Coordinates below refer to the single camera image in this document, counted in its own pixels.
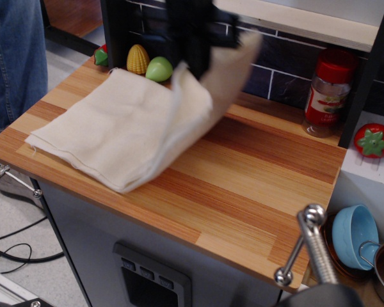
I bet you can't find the yellow toy corn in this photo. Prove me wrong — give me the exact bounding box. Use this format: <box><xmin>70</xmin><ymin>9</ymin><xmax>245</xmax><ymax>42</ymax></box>
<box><xmin>126</xmin><ymin>44</ymin><xmax>150</xmax><ymax>75</ymax></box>

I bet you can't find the brown plate under bowl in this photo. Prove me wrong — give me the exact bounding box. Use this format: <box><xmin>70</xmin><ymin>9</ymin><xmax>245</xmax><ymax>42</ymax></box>
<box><xmin>320</xmin><ymin>213</ymin><xmax>374</xmax><ymax>282</ymax></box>

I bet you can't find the cream cloth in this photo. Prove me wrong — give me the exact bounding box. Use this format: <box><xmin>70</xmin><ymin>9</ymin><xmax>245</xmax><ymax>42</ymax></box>
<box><xmin>26</xmin><ymin>32</ymin><xmax>262</xmax><ymax>193</ymax></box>

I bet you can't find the green toy pear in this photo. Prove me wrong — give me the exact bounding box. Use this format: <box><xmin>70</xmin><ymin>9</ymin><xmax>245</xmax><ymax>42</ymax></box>
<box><xmin>145</xmin><ymin>56</ymin><xmax>173</xmax><ymax>83</ymax></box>

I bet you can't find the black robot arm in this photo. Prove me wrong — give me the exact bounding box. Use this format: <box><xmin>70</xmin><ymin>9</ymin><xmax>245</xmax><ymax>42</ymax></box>
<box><xmin>141</xmin><ymin>1</ymin><xmax>240</xmax><ymax>79</ymax></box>

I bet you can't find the red toy tomato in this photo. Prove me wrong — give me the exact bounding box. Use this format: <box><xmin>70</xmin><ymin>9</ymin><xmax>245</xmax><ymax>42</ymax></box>
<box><xmin>353</xmin><ymin>123</ymin><xmax>384</xmax><ymax>159</ymax></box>

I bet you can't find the red lidded spice jar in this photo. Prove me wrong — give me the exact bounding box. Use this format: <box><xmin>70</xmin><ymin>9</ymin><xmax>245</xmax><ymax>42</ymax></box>
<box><xmin>302</xmin><ymin>48</ymin><xmax>358</xmax><ymax>138</ymax></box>

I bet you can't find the black shelf frame post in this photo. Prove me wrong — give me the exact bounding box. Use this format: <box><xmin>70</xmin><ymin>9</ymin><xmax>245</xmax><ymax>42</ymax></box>
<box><xmin>100</xmin><ymin>0</ymin><xmax>130</xmax><ymax>69</ymax></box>

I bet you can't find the black floor cable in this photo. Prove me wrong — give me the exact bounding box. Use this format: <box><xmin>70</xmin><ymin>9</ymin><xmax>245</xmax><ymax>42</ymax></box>
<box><xmin>0</xmin><ymin>216</ymin><xmax>65</xmax><ymax>274</ymax></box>

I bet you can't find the small metal clamp handle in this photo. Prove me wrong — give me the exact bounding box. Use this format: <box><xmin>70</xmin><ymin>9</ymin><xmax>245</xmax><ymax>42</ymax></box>
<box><xmin>0</xmin><ymin>164</ymin><xmax>43</xmax><ymax>200</ymax></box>

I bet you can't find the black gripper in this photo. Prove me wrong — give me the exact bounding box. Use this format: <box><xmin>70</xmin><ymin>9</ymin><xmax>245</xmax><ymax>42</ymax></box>
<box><xmin>142</xmin><ymin>9</ymin><xmax>241</xmax><ymax>81</ymax></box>

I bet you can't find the person leg in jeans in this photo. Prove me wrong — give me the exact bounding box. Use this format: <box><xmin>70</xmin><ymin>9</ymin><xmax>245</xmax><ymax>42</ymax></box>
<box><xmin>0</xmin><ymin>1</ymin><xmax>48</xmax><ymax>132</ymax></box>

